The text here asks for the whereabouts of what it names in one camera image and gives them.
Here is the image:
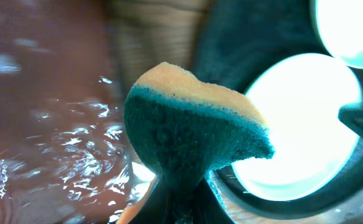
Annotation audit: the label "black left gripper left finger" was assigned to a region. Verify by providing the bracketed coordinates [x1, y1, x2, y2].
[130, 179, 174, 224]

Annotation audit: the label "light green plate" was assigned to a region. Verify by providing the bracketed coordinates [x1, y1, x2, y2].
[310, 0, 363, 69]
[232, 53, 363, 201]

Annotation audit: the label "round black tray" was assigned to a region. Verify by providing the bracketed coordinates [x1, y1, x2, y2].
[192, 0, 363, 223]

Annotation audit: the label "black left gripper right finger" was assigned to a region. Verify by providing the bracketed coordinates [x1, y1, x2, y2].
[192, 179, 234, 224]

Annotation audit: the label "rectangular brown water tray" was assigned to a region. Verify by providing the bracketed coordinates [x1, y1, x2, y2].
[0, 0, 146, 223]

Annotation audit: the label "green yellow sponge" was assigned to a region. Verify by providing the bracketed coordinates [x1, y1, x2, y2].
[119, 62, 275, 223]

